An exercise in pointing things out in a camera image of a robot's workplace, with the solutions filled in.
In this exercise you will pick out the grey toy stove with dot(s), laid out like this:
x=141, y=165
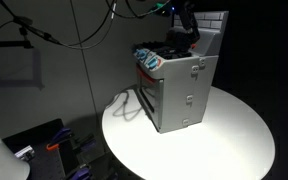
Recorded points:
x=180, y=90

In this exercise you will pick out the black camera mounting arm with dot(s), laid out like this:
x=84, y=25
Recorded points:
x=24, y=25

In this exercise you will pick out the orange stove button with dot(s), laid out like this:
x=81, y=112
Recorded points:
x=193, y=45

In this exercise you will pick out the grey oven door with window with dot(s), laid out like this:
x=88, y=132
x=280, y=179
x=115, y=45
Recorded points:
x=150, y=100

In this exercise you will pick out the small silver metal bracket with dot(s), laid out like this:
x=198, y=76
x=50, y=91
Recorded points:
x=24, y=152

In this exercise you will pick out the black perforated mounting board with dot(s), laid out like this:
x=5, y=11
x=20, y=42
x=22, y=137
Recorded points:
x=47, y=163

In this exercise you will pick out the dark purple spring clamp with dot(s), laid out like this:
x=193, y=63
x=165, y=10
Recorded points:
x=85, y=141

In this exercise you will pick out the purple clamp with orange tip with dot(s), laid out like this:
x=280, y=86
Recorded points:
x=59, y=137

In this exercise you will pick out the round white table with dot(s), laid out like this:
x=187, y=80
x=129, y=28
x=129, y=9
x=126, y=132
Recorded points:
x=190, y=150

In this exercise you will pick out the bright purple spring clamp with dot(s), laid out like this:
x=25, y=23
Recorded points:
x=79, y=172

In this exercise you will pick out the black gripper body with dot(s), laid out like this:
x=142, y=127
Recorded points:
x=189, y=18

